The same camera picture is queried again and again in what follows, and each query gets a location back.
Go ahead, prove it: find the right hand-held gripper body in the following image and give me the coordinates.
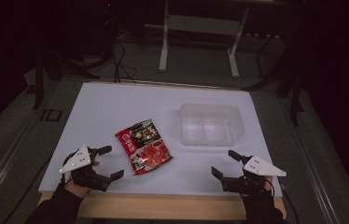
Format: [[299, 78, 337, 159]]
[[220, 155, 287, 195]]

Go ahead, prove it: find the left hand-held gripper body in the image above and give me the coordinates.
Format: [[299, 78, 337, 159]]
[[58, 145, 112, 193]]

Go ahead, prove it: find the clear plastic container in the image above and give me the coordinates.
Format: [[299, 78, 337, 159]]
[[179, 103, 245, 147]]

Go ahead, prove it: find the red and black snack packet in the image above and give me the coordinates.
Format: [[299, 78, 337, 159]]
[[115, 119, 174, 176]]

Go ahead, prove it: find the person's right hand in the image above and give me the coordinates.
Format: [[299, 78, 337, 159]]
[[239, 175, 273, 198]]

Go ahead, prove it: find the person's left hand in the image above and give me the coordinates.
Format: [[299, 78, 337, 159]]
[[63, 160, 101, 199]]

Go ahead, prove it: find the black stand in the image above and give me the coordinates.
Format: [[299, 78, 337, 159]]
[[32, 18, 115, 110], [241, 18, 307, 127]]

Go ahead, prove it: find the white metal stand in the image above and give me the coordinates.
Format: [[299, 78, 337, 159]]
[[158, 0, 251, 79]]

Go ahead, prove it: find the black cable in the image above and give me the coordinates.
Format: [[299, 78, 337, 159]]
[[111, 38, 138, 84], [279, 182, 301, 224], [60, 155, 73, 187]]

